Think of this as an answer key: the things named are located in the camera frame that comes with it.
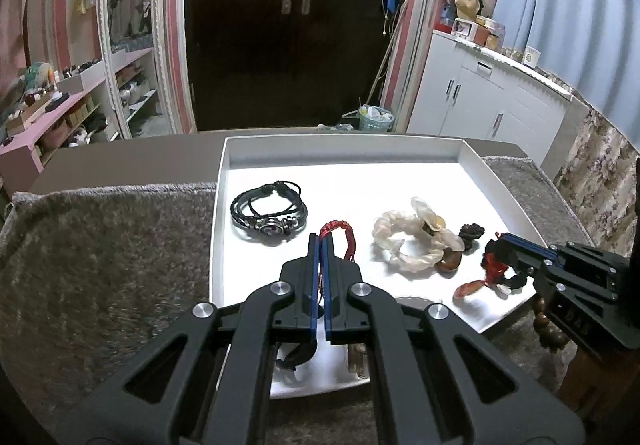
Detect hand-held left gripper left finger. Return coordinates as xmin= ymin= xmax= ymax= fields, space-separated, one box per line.
xmin=52 ymin=234 xmax=321 ymax=445

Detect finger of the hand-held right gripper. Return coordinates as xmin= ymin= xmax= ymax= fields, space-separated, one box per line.
xmin=487 ymin=245 xmax=623 ymax=302
xmin=494 ymin=233 xmax=628 ymax=277

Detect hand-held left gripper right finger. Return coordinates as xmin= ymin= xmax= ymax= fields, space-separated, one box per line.
xmin=324 ymin=235 xmax=586 ymax=445

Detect red knot charm bracelet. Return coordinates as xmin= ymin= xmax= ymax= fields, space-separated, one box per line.
xmin=452 ymin=231 xmax=531 ymax=301

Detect black cord amber bead bracelet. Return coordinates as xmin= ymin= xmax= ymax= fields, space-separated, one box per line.
xmin=434 ymin=222 xmax=488 ymax=274

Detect red braided bracelet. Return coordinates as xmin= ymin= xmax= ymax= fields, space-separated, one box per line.
xmin=319 ymin=220 xmax=357 ymax=266

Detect black leather bracelet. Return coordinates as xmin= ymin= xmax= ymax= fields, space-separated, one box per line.
xmin=230 ymin=180 xmax=305 ymax=247

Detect white shell flower bracelet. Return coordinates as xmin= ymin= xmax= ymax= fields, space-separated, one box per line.
xmin=372 ymin=196 xmax=466 ymax=276

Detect white tray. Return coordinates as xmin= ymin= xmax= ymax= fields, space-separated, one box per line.
xmin=209 ymin=135 xmax=548 ymax=400

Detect floral fabric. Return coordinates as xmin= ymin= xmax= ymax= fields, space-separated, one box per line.
xmin=555 ymin=107 xmax=640 ymax=246

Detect white cabinet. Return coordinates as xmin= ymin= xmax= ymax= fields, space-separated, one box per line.
xmin=407 ymin=30 xmax=591 ymax=176

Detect green plastic basket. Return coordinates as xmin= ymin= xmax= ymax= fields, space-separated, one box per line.
xmin=342 ymin=105 xmax=396 ymax=133

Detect grey shaggy mat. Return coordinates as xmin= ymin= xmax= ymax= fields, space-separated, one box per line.
xmin=0 ymin=155 xmax=596 ymax=445

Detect beige jar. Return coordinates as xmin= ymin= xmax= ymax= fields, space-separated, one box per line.
xmin=480 ymin=20 xmax=506 ymax=50

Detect dark double door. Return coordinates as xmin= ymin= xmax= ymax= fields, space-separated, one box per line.
xmin=182 ymin=0 xmax=416 ymax=133

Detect blue curtain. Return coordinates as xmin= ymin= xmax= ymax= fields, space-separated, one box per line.
xmin=490 ymin=0 xmax=640 ymax=146

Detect white storage box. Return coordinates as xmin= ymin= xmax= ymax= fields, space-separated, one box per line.
xmin=55 ymin=57 xmax=128 ymax=96

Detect pink shelf unit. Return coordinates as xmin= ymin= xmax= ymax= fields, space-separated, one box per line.
xmin=0 ymin=47 xmax=161 ymax=186

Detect wooden tray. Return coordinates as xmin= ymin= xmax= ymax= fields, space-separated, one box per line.
xmin=2 ymin=92 xmax=71 ymax=136

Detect white framed standing mirror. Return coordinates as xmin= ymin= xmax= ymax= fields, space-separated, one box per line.
xmin=97 ymin=0 xmax=196 ymax=138

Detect green white plush toy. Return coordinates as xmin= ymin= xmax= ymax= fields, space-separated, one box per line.
xmin=22 ymin=62 xmax=53 ymax=93

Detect dark wooden bead bracelet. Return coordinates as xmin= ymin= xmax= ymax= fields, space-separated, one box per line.
xmin=530 ymin=292 xmax=573 ymax=353

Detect broom handle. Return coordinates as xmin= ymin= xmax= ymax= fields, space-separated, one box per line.
xmin=367 ymin=10 xmax=403 ymax=110

